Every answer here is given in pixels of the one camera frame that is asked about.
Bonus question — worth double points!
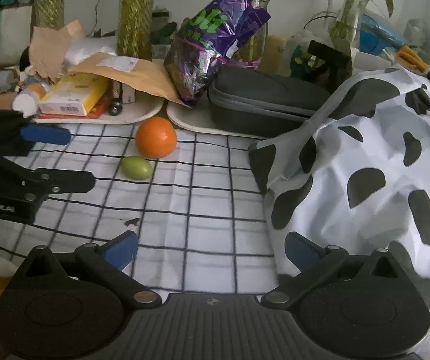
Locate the cow print blanket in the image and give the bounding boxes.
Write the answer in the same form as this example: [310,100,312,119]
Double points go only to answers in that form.
[248,67,430,331]

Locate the yellow white medicine box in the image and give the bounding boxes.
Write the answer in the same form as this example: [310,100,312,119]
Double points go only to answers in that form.
[39,73,110,117]

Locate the white oval tray left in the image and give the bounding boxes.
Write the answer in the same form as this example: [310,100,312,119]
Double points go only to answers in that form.
[33,94,165,125]

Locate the large orange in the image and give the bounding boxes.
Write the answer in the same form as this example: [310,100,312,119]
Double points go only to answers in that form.
[135,117,177,159]

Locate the purple snack bag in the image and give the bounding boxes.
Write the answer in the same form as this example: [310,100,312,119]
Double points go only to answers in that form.
[164,0,270,107]

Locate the white tray right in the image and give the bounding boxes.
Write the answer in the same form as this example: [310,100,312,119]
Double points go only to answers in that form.
[166,97,263,140]

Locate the glass vase right with bamboo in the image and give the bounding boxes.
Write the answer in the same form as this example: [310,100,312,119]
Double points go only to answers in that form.
[329,0,369,48]

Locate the black white checkered tablecloth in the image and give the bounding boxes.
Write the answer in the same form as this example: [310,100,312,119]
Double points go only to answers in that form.
[0,125,278,295]

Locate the white cylinder container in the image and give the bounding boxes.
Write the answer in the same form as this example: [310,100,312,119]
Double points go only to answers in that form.
[12,83,50,118]

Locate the green jujube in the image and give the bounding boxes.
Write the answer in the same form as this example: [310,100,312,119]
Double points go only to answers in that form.
[120,156,153,180]

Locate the black zipper case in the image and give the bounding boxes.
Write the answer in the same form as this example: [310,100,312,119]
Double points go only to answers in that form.
[207,66,329,137]

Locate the glass vase centre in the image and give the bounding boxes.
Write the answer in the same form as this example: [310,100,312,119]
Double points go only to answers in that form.
[117,0,154,60]

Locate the brown paper envelope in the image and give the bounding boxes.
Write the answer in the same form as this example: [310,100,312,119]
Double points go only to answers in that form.
[68,53,185,106]

